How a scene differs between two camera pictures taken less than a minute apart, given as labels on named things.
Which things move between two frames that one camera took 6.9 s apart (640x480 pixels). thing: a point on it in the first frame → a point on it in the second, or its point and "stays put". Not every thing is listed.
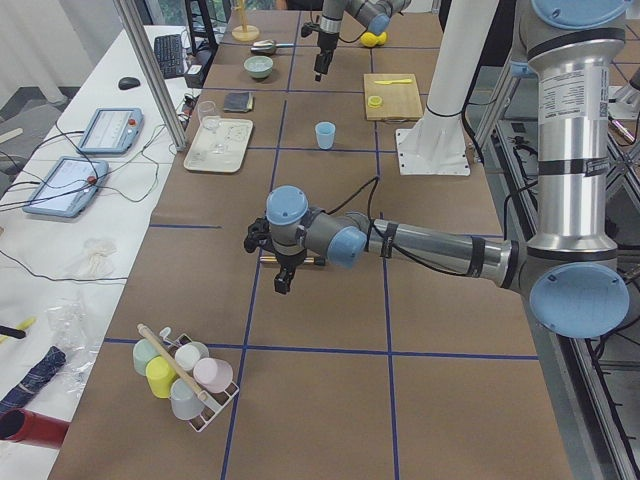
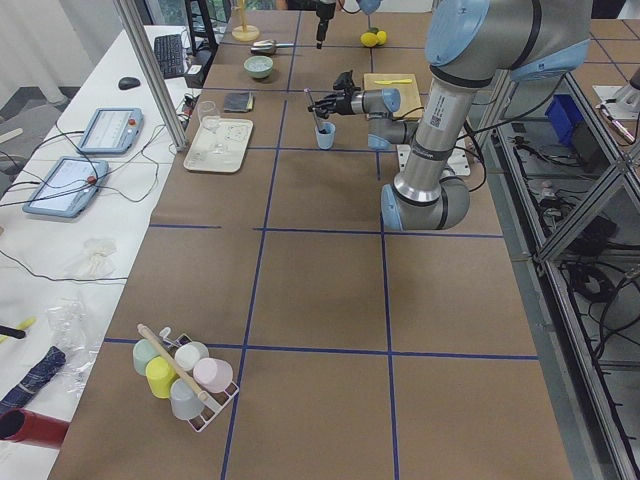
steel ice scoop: x=267 y=46 stays put
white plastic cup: x=188 y=354 stays put
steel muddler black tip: x=317 y=260 → x=320 y=130
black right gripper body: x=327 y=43 → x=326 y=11
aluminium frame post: x=132 y=27 stays put
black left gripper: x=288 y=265 → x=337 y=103
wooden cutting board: x=400 y=100 stays put
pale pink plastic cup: x=212 y=374 stays put
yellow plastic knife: x=388 y=82 stays put
